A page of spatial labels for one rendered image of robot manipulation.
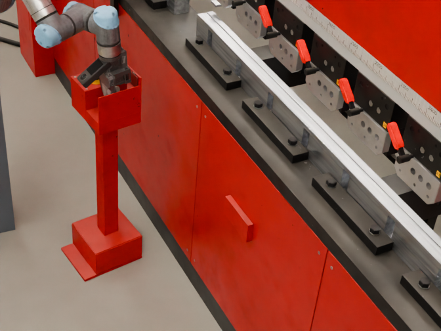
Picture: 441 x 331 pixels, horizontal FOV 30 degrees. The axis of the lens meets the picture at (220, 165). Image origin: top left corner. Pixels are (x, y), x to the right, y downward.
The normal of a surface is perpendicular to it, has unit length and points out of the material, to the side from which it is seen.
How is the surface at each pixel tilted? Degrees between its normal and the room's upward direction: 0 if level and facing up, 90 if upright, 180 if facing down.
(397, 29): 90
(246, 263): 90
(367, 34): 90
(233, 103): 0
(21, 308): 0
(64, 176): 0
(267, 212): 90
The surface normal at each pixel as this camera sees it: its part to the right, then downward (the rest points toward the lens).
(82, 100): -0.82, 0.31
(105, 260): 0.57, 0.55
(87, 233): 0.07, -0.78
